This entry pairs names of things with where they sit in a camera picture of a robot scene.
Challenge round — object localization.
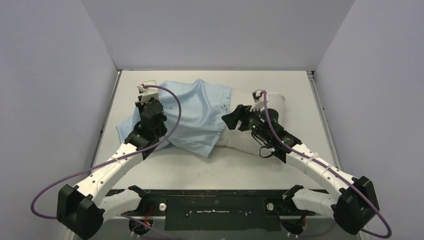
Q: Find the white pillow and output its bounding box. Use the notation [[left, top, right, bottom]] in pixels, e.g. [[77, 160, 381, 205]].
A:
[[215, 88, 273, 156]]

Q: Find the light blue pillowcase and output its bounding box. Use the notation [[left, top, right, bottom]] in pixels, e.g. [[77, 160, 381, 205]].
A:
[[115, 78, 233, 159]]

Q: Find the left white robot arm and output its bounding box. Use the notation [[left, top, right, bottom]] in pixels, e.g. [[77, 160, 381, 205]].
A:
[[56, 98, 167, 240]]

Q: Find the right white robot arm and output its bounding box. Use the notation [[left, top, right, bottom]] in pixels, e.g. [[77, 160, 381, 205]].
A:
[[221, 104, 380, 235]]

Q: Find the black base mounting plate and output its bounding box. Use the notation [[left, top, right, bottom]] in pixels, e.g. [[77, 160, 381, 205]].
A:
[[127, 189, 317, 232]]

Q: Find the black loop cable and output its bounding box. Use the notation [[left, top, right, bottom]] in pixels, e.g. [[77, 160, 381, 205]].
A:
[[251, 132, 276, 159]]

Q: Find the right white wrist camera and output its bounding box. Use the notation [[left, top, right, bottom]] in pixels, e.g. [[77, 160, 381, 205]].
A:
[[249, 89, 268, 112]]

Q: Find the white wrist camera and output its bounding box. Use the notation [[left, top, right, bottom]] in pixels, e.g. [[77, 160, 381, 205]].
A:
[[137, 80, 159, 105], [249, 89, 268, 112]]

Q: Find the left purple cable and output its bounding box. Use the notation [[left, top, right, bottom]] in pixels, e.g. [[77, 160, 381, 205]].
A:
[[30, 84, 183, 220]]

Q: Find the purple cable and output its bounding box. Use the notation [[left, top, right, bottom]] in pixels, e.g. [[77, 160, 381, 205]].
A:
[[30, 84, 183, 220], [259, 90, 393, 239]]

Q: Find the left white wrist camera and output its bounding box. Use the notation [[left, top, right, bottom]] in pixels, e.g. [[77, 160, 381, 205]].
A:
[[137, 80, 159, 105]]

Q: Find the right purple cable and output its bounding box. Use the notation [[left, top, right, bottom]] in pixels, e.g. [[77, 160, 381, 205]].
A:
[[259, 90, 393, 239]]

